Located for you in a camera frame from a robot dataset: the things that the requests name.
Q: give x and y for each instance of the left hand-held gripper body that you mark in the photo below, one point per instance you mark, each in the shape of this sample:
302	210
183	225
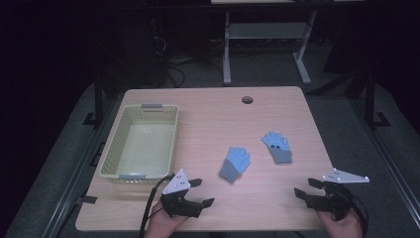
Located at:
176	185

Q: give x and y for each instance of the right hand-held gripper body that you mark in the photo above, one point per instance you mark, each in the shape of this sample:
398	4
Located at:
333	200

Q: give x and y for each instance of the plain blue knit glove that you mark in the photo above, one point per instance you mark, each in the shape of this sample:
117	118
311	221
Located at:
235	163

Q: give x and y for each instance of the cream plastic basket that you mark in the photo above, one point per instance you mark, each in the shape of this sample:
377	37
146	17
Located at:
145	148

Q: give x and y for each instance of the blue knit glove dark dots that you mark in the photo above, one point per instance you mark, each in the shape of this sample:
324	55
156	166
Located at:
277	147

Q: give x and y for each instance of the person's right hand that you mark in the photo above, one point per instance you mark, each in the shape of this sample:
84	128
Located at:
343	228

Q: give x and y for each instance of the person's left hand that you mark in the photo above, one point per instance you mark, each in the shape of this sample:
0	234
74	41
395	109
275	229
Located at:
160	224

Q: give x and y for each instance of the dark tape strip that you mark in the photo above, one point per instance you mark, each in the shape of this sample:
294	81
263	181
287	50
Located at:
87	199

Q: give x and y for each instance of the aluminium floor rail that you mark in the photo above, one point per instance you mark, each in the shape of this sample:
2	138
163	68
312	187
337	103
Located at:
77	175
389	172

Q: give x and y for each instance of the black stand post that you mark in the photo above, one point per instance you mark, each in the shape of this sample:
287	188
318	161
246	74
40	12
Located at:
370	99
98	99

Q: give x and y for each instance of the grey metal desk frame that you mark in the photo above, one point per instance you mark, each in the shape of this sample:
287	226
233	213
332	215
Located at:
264	30

